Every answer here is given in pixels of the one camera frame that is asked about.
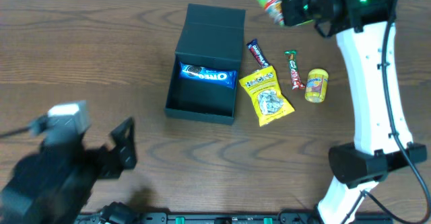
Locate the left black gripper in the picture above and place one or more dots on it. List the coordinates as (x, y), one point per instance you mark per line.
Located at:
(106, 163)

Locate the black gift box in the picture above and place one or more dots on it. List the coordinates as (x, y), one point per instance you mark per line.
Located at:
(212, 37)

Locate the blue Oreo cookie pack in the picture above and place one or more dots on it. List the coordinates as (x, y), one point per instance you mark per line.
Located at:
(208, 75)

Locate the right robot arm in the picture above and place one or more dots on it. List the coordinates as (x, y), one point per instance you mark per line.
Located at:
(365, 33)

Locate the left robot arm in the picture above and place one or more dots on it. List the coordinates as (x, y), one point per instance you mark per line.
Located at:
(53, 185)

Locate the yellow Mentos bottle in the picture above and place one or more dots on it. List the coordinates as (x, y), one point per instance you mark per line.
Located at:
(316, 85)

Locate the purple Dairy Milk bar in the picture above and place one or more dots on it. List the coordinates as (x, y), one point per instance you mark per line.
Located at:
(257, 53)

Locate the red KitKat bar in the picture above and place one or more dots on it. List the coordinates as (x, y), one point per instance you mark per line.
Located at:
(292, 63)

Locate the yellow Hacks candy bag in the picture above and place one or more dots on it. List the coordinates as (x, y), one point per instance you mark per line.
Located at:
(263, 88)

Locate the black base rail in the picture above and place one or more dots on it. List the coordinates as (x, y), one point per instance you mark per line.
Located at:
(119, 213)

